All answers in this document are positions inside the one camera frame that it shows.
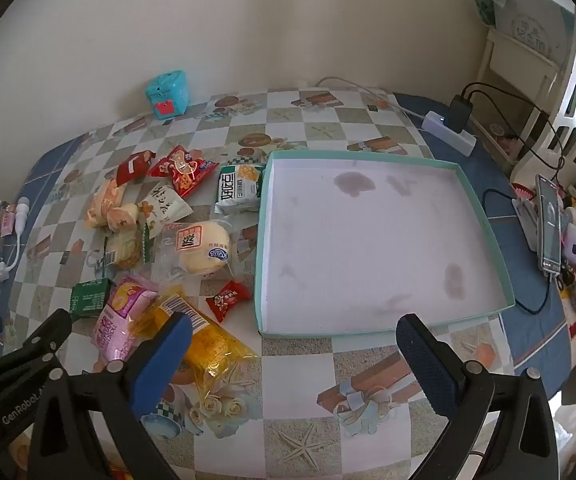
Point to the small dark green packet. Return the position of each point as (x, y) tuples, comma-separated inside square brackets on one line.
[(90, 297)]

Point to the small red candy packet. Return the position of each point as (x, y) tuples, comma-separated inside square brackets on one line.
[(228, 300)]

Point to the teal toy box red crown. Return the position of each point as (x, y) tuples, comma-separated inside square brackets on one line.
[(168, 92)]

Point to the green white cracker packet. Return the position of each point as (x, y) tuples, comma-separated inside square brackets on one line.
[(238, 187)]

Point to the yellow snack packet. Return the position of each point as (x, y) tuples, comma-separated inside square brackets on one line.
[(213, 345)]

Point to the peach orange snack packet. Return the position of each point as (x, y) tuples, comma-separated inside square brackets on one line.
[(102, 202)]

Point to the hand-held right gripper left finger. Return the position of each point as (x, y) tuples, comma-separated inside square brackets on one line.
[(163, 360)]

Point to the white chair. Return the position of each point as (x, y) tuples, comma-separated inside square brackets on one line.
[(512, 55)]

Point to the white power strip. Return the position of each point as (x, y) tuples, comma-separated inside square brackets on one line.
[(462, 141)]

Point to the black charger plug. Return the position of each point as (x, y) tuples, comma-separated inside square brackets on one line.
[(458, 110)]

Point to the grey printed cloth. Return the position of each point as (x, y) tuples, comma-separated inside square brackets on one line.
[(532, 20)]

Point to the clear green-edged cracker packet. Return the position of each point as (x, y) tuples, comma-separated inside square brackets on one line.
[(125, 250)]

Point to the bread bun clear packet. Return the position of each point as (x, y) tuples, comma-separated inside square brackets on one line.
[(203, 252)]

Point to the white phone stand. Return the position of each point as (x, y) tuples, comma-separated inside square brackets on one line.
[(526, 220)]

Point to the teal shallow cardboard box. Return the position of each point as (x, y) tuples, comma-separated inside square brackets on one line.
[(367, 240)]

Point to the white calligraphy snack packet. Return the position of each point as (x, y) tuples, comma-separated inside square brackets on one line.
[(164, 207)]

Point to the dark red snack packet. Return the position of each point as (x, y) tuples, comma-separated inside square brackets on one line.
[(135, 166)]

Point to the checkered printed tablecloth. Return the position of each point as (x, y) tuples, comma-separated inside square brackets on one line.
[(298, 375)]

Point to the red printed snack packet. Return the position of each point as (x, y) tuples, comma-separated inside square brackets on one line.
[(183, 170)]

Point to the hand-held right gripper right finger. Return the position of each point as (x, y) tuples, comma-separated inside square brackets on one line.
[(427, 365)]

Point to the smartphone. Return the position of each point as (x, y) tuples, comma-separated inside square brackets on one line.
[(549, 225)]

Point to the pink snack packet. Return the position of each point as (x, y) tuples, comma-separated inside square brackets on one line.
[(120, 315)]

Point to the small round cake packet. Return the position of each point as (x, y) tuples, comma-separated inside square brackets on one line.
[(123, 217)]

